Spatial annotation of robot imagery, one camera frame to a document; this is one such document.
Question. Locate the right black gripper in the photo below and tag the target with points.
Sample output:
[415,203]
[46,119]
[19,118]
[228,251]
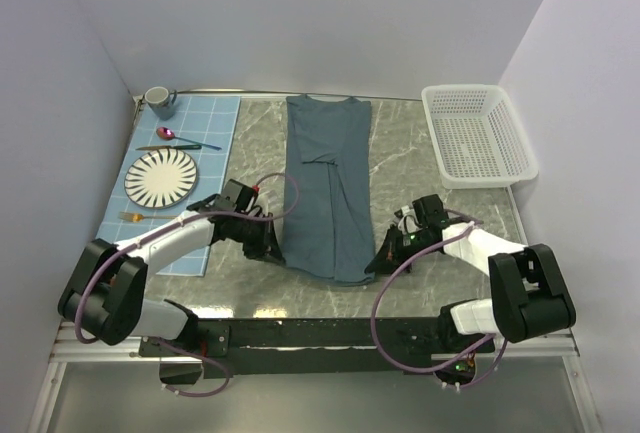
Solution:
[389,255]

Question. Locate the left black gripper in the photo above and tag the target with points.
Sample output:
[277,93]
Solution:
[267,247]

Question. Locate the blue-grey t-shirt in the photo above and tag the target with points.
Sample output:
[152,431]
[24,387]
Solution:
[329,233]

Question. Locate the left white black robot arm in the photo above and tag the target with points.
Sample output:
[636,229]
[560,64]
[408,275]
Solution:
[105,294]

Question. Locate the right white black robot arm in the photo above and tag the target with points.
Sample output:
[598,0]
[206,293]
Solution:
[528,295]

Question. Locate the white blue striped plate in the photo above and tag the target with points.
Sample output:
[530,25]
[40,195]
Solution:
[161,179]

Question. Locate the blue checked placemat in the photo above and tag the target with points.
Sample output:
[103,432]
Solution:
[208,119]

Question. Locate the white perforated plastic basket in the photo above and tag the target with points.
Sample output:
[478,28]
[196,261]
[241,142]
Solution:
[477,136]

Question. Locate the gold fork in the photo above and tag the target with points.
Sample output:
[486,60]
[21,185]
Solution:
[134,217]

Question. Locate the iridescent purple spoon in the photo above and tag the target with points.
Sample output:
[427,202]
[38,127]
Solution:
[167,134]

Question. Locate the grey mug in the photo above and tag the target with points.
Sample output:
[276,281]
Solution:
[161,101]

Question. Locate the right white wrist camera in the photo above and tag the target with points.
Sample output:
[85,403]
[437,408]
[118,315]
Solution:
[406,220]

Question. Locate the aluminium frame rail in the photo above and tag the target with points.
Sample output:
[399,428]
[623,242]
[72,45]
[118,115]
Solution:
[67,349]

